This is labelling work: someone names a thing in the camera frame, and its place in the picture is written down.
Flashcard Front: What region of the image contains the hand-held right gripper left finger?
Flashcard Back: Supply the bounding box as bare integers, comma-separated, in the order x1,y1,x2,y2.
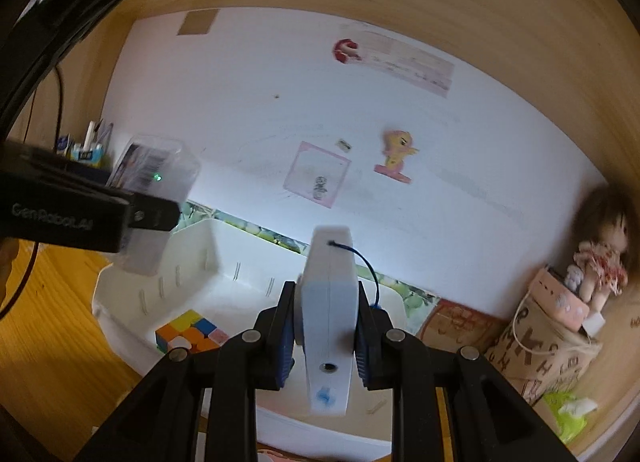
72,279,296,462

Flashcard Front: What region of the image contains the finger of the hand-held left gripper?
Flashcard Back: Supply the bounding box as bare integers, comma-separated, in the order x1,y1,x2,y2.
131,191,182,233
0,0,139,138

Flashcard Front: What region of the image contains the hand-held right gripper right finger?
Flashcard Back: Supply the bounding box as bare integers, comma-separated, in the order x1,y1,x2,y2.
352,282,581,462

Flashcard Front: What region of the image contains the clear cotton swab box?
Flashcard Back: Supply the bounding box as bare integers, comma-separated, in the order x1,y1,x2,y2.
106,133,202,274

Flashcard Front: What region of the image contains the white compact camera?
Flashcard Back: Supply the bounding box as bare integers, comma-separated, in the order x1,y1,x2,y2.
295,225,385,417

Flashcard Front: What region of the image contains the white plastic bin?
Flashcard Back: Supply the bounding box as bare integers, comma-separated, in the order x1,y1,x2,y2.
91,219,426,450

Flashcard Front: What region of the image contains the colourful puzzle cube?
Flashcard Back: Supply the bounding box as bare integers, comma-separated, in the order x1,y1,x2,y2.
154,309,231,354

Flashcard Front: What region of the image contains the cardboard with face drawing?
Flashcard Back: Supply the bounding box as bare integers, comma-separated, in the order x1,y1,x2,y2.
415,298,506,348

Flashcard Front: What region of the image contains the beige tape patch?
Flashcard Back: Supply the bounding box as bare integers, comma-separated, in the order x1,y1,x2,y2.
177,10,218,36

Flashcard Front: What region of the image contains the pink note paper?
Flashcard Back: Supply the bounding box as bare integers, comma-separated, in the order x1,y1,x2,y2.
282,141,351,209

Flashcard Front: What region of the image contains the letter-print fabric bag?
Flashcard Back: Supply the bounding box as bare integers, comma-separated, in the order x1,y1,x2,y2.
487,302,606,408

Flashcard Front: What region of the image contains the pink round box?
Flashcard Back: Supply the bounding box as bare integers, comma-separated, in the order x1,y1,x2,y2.
529,267,591,330

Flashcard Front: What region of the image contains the green tissue pack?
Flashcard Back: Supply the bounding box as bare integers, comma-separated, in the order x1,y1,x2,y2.
542,391,598,445

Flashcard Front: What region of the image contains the white plug adapter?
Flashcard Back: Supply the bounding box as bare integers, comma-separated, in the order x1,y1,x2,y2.
580,312,606,338

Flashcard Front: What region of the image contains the brown-haired rag doll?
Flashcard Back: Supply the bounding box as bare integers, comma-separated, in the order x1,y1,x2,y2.
565,187,636,310

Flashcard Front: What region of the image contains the pink paper strip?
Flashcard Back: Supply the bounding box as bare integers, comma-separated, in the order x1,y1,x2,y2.
357,32,456,98

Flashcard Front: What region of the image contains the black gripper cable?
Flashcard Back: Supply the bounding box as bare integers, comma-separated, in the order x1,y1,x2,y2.
0,242,41,318

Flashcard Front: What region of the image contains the yellow pony wall sticker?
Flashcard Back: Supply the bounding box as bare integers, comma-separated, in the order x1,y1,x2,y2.
374,128,421,185

